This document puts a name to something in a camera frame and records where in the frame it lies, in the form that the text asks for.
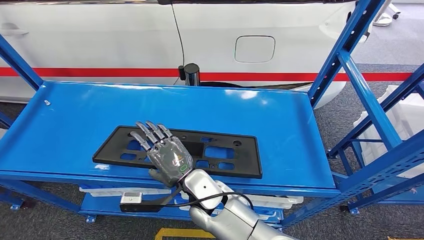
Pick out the yellow floor tape square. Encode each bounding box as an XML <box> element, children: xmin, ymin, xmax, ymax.
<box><xmin>154</xmin><ymin>227</ymin><xmax>216</xmax><ymax>240</ymax></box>

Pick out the black plastic frame part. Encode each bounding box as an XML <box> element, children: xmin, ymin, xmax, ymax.
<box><xmin>92</xmin><ymin>125</ymin><xmax>264</xmax><ymax>180</ymax></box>

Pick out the blue metal shelf rack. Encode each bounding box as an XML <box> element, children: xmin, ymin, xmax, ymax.
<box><xmin>0</xmin><ymin>0</ymin><xmax>424</xmax><ymax>229</ymax></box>
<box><xmin>326</xmin><ymin>62</ymin><xmax>424</xmax><ymax>205</ymax></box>

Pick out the black chrome cylinder post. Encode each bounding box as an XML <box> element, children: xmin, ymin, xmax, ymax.
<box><xmin>178</xmin><ymin>62</ymin><xmax>201</xmax><ymax>87</ymax></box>

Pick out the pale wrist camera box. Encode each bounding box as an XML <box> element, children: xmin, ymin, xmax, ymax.
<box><xmin>119</xmin><ymin>191</ymin><xmax>143</xmax><ymax>205</ymax></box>

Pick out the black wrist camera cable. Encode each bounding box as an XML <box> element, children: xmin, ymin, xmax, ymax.
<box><xmin>164</xmin><ymin>192</ymin><xmax>255</xmax><ymax>213</ymax></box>

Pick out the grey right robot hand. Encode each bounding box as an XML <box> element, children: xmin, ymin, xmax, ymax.
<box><xmin>129</xmin><ymin>120</ymin><xmax>195</xmax><ymax>189</ymax></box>

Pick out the white car with red stripe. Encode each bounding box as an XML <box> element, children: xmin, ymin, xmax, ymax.
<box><xmin>0</xmin><ymin>0</ymin><xmax>372</xmax><ymax>110</ymax></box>

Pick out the large white plastic crate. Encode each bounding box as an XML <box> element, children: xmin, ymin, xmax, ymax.
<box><xmin>352</xmin><ymin>84</ymin><xmax>424</xmax><ymax>180</ymax></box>

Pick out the white stand base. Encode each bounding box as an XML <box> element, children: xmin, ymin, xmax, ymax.
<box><xmin>372</xmin><ymin>2</ymin><xmax>402</xmax><ymax>27</ymax></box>

